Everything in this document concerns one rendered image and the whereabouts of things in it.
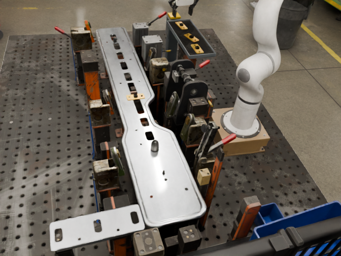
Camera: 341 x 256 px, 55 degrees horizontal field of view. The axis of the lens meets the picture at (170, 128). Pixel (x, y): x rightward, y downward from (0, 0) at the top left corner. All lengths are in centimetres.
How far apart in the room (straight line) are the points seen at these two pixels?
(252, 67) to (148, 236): 83
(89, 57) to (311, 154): 203
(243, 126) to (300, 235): 124
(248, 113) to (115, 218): 87
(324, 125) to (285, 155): 155
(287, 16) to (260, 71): 272
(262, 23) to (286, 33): 284
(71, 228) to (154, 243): 28
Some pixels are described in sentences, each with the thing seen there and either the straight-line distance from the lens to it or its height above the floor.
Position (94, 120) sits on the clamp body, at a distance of 147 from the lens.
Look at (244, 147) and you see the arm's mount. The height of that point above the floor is 76.
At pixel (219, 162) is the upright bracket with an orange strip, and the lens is 109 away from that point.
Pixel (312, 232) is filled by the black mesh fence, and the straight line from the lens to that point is 52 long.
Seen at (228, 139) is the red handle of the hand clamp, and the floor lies 113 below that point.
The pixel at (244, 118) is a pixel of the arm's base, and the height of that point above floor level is 90.
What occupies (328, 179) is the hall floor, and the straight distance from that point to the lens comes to 288.
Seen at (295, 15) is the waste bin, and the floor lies 45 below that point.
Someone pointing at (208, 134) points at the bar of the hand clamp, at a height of 117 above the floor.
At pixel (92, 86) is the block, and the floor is 87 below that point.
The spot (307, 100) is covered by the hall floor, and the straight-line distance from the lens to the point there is 360.
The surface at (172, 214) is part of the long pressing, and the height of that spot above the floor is 100.
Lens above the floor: 195
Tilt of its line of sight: 43 degrees down
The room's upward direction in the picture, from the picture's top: 6 degrees clockwise
